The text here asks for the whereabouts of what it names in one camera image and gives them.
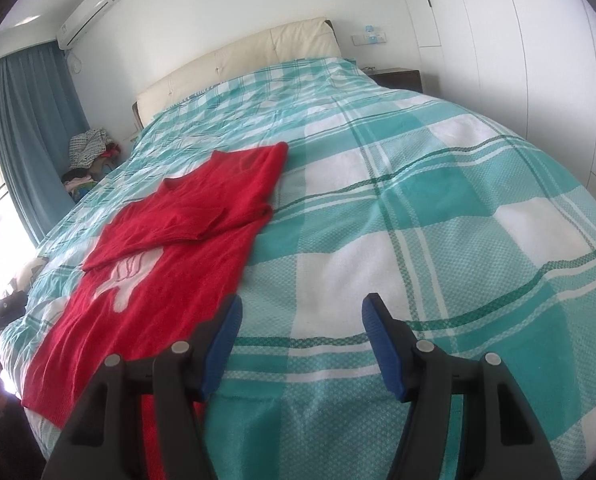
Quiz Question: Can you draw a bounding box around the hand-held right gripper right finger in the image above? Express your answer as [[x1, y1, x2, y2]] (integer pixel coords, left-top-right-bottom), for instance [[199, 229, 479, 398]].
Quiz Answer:
[[361, 292, 564, 480]]

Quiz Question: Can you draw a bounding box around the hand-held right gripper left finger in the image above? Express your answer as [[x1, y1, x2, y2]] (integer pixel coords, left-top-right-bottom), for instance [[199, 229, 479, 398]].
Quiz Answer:
[[40, 292, 243, 480]]

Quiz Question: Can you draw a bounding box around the red sweater with white rabbit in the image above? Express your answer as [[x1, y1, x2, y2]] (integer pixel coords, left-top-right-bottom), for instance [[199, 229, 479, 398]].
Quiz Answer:
[[22, 141, 289, 480]]

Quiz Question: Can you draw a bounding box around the pile of mixed clothes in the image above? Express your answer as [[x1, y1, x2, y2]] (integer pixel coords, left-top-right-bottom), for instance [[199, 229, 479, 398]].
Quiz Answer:
[[60, 128, 122, 202]]

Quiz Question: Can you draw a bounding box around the patterned beige pillow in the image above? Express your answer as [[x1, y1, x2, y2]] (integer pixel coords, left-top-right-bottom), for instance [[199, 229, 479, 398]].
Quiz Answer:
[[14, 256, 49, 292]]

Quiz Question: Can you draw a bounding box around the bed with teal plaid cover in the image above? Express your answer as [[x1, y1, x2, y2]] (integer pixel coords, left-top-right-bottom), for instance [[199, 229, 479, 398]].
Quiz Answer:
[[0, 57, 596, 480]]

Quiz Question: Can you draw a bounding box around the blue curtain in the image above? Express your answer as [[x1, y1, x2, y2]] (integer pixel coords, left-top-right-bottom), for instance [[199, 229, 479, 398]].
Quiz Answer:
[[0, 41, 91, 247]]

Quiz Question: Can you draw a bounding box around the dark wooden nightstand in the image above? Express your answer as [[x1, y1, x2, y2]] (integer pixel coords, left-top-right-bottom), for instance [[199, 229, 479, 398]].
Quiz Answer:
[[367, 68, 424, 94]]

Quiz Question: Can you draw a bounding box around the cream padded headboard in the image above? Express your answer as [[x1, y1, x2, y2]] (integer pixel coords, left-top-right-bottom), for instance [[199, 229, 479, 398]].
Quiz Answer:
[[136, 16, 343, 127]]

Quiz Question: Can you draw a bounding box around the white air conditioner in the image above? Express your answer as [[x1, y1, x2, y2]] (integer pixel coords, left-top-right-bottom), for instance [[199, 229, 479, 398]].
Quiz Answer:
[[56, 0, 121, 51]]

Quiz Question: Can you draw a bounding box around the white wardrobe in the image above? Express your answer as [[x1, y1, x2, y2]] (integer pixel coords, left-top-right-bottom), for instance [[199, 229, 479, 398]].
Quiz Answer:
[[392, 0, 596, 243]]

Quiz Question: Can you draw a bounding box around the white wall outlet panel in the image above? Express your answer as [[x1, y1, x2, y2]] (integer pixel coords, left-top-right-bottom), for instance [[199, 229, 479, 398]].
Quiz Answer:
[[350, 24, 388, 45]]

